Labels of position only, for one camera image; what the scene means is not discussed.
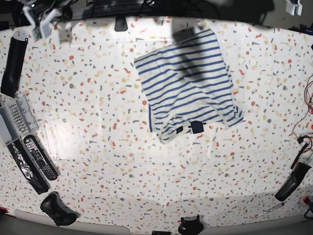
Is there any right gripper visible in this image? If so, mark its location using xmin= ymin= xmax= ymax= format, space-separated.
xmin=22 ymin=4 xmax=61 ymax=39

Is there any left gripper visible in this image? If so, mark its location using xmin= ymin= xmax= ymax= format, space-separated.
xmin=286 ymin=0 xmax=303 ymax=15

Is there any blue white striped t-shirt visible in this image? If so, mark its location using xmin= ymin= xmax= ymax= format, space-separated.
xmin=134 ymin=29 xmax=244 ymax=144

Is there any clear screwdriver bit case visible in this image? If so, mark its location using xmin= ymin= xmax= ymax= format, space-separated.
xmin=0 ymin=95 xmax=39 ymax=147

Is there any black tv remote control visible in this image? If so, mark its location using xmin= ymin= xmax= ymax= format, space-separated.
xmin=23 ymin=135 xmax=58 ymax=181

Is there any black shiny foil pouch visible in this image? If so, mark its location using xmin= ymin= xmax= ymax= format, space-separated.
xmin=7 ymin=140 xmax=49 ymax=195

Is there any black game controller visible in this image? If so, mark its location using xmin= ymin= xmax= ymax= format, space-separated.
xmin=40 ymin=193 xmax=78 ymax=227

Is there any red black wire bundle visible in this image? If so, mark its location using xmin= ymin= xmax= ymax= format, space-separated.
xmin=292 ymin=74 xmax=313 ymax=147

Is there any black handle grip right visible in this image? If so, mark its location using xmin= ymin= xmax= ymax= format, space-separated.
xmin=275 ymin=163 xmax=311 ymax=202

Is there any red handled screwdriver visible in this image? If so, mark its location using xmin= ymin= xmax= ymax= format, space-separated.
xmin=255 ymin=202 xmax=285 ymax=218

